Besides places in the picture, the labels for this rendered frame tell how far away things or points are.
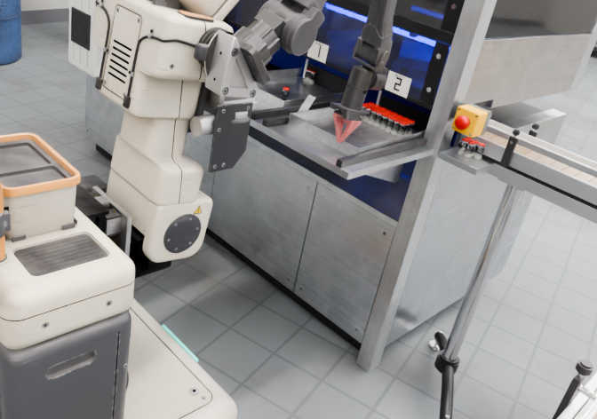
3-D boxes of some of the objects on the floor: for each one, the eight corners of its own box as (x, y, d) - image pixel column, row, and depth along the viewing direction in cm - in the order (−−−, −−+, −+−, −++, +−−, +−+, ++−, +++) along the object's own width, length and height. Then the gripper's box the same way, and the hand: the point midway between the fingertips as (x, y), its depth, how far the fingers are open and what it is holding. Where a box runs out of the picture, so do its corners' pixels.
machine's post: (366, 356, 226) (589, -368, 133) (378, 365, 222) (616, -370, 130) (355, 362, 221) (578, -382, 128) (368, 372, 218) (607, -384, 125)
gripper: (358, 84, 163) (340, 138, 168) (336, 81, 156) (318, 138, 160) (378, 92, 160) (359, 146, 165) (356, 90, 152) (338, 146, 157)
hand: (339, 139), depth 162 cm, fingers closed
